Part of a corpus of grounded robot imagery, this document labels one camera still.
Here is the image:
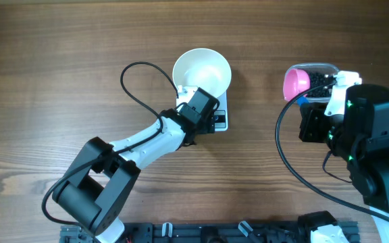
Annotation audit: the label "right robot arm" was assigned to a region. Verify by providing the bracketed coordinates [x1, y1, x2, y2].
[299, 84, 389, 217]

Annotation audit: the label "black right camera cable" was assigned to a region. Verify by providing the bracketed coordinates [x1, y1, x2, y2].
[275, 80, 389, 237]

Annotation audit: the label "white digital kitchen scale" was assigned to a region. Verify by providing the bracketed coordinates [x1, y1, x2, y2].
[176, 86, 229, 132]

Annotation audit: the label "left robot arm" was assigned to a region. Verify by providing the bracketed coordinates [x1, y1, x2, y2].
[49, 88, 219, 242]

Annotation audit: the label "black left camera cable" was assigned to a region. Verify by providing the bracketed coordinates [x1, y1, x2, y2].
[41, 61, 182, 226]

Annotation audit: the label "white round bowl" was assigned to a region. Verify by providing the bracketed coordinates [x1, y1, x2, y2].
[172, 48, 232, 98]

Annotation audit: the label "black beans in container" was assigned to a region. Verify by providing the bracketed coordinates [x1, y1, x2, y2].
[307, 72, 336, 98]

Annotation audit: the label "black camera cable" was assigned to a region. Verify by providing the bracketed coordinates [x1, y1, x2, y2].
[41, 61, 182, 226]
[275, 80, 389, 237]

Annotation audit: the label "pink scoop with blue handle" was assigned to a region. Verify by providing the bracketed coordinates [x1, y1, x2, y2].
[283, 68, 311, 101]

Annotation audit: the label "clear plastic container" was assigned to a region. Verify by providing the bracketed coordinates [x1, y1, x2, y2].
[285, 63, 340, 103]

